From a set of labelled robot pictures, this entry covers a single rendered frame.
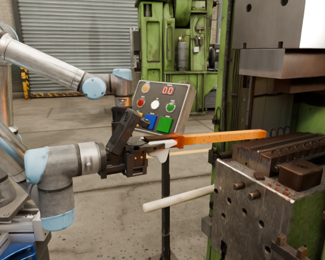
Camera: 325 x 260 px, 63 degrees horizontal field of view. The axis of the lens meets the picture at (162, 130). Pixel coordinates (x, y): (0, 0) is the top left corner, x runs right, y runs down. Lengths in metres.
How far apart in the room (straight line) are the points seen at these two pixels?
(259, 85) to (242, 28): 0.30
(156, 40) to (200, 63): 1.05
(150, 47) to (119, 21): 3.20
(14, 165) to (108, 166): 0.22
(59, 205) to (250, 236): 0.74
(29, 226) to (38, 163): 0.55
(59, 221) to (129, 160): 0.20
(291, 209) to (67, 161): 0.68
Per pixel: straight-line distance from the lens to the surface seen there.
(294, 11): 0.95
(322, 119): 1.46
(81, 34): 8.66
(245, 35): 1.08
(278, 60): 0.97
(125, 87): 1.08
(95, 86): 0.93
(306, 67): 1.05
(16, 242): 1.19
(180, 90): 1.34
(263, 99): 1.32
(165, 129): 1.29
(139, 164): 0.66
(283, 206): 0.97
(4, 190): 1.14
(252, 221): 1.10
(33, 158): 0.60
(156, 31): 5.75
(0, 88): 1.17
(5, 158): 0.71
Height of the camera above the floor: 1.36
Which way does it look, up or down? 17 degrees down
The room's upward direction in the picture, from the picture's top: straight up
